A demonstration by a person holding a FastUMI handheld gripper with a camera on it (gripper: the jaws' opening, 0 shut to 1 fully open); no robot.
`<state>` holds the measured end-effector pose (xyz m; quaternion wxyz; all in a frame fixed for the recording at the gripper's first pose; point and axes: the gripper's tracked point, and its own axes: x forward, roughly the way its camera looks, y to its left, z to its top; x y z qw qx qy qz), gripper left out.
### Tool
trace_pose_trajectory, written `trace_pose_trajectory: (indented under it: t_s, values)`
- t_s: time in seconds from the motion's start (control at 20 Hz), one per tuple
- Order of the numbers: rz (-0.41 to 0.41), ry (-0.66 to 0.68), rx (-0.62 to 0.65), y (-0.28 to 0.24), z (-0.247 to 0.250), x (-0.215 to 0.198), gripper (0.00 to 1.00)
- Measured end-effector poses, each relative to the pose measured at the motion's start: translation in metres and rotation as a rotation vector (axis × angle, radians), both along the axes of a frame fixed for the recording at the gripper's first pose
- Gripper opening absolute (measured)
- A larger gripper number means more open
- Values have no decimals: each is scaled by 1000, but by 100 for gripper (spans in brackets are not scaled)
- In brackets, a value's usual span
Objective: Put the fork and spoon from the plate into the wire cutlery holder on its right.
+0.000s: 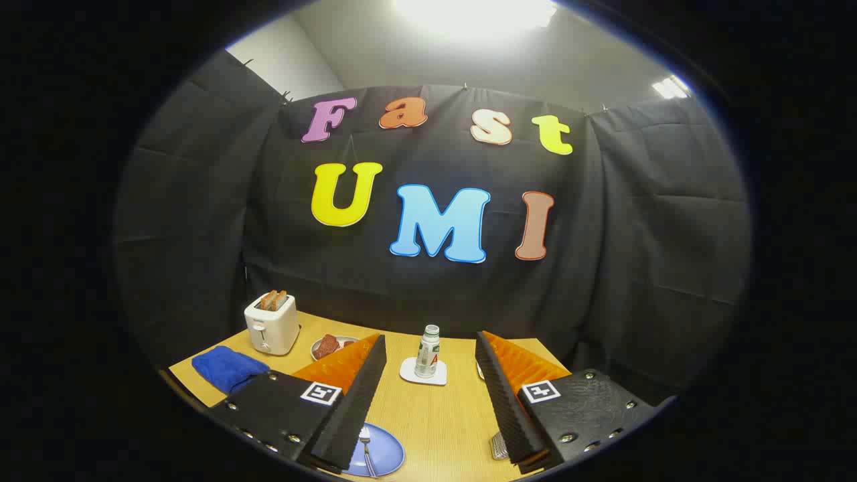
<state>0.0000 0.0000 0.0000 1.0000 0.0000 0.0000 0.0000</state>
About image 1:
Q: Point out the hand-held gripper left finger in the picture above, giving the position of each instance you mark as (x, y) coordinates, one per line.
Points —
(358, 402)

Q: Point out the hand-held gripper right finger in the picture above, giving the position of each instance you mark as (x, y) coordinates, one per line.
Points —
(505, 402)

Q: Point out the white square coaster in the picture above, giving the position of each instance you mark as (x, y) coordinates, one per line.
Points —
(408, 372)

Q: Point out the blue round plate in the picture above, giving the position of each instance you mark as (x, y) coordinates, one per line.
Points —
(390, 452)

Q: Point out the brown meat slice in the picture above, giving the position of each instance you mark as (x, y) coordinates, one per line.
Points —
(327, 347)

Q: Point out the white oval food plate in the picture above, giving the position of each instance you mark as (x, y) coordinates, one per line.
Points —
(341, 339)

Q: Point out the clear plastic bottle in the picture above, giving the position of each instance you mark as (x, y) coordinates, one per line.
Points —
(426, 358)

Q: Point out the white toaster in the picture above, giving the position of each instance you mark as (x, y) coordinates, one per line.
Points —
(274, 328)

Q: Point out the toasted bread slice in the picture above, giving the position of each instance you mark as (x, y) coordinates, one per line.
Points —
(281, 298)
(267, 300)

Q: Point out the blue folded towel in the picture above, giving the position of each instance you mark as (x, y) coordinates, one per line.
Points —
(224, 368)

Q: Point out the small ceiling light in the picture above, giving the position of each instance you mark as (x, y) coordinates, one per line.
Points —
(669, 88)

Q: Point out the large ceiling light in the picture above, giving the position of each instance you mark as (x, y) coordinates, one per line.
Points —
(469, 13)

